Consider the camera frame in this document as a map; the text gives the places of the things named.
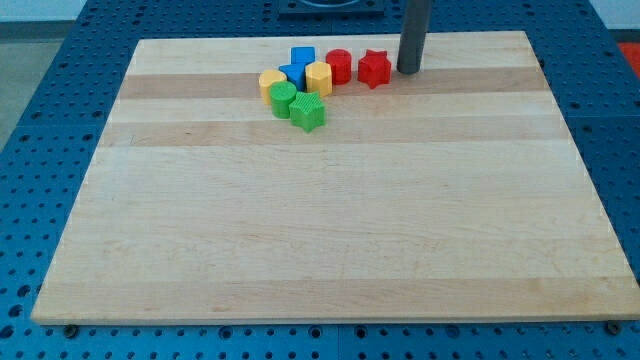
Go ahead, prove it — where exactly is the yellow cylinder block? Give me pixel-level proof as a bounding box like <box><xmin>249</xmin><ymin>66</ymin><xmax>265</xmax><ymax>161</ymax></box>
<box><xmin>258</xmin><ymin>69</ymin><xmax>287</xmax><ymax>105</ymax></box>

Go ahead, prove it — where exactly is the green cylinder block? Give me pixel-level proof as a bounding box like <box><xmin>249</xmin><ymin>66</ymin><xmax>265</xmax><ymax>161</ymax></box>
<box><xmin>269</xmin><ymin>81</ymin><xmax>297</xmax><ymax>119</ymax></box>

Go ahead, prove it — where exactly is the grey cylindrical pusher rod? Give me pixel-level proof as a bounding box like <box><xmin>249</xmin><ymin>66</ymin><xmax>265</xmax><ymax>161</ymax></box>
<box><xmin>396</xmin><ymin>0</ymin><xmax>434</xmax><ymax>75</ymax></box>

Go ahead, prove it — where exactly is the right board bolt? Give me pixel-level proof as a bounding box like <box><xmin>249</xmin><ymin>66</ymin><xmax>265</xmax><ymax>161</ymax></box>
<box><xmin>604</xmin><ymin>320</ymin><xmax>622</xmax><ymax>336</ymax></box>

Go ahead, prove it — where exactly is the yellow hexagon block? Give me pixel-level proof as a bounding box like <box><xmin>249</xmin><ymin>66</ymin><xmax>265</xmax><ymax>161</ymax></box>
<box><xmin>305</xmin><ymin>61</ymin><xmax>333</xmax><ymax>97</ymax></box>

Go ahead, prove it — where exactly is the red cylinder block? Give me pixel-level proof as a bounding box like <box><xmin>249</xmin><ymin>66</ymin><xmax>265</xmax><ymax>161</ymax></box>
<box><xmin>325</xmin><ymin>49</ymin><xmax>352</xmax><ymax>85</ymax></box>

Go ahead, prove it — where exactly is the red star block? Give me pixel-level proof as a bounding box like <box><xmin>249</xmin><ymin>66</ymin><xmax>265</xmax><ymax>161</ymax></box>
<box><xmin>357</xmin><ymin>49</ymin><xmax>391</xmax><ymax>89</ymax></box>

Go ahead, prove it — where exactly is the green star block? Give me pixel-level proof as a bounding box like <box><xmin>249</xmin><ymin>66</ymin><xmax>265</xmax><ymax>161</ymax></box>
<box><xmin>289</xmin><ymin>92</ymin><xmax>326</xmax><ymax>133</ymax></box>

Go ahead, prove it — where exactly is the wooden board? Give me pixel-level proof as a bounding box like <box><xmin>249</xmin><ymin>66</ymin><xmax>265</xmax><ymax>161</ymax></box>
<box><xmin>31</xmin><ymin>31</ymin><xmax>639</xmax><ymax>325</ymax></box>

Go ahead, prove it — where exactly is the blue cube block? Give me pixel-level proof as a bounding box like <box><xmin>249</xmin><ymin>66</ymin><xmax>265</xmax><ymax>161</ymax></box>
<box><xmin>290</xmin><ymin>46</ymin><xmax>316</xmax><ymax>65</ymax></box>

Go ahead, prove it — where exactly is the blue triangle block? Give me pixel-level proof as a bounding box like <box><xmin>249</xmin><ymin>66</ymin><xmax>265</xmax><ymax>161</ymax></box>
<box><xmin>278</xmin><ymin>63</ymin><xmax>306</xmax><ymax>92</ymax></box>

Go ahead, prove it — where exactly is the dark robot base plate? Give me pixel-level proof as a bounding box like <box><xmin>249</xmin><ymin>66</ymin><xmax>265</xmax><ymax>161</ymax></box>
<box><xmin>276</xmin><ymin>0</ymin><xmax>385</xmax><ymax>18</ymax></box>

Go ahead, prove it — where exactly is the board bolt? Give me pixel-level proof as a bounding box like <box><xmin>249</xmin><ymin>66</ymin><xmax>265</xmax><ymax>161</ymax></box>
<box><xmin>604</xmin><ymin>320</ymin><xmax>622</xmax><ymax>336</ymax></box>
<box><xmin>63</xmin><ymin>324</ymin><xmax>79</xmax><ymax>339</ymax></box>

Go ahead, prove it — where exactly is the left board bolt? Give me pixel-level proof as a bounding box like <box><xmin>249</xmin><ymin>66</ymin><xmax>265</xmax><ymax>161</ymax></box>
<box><xmin>63</xmin><ymin>324</ymin><xmax>79</xmax><ymax>339</ymax></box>

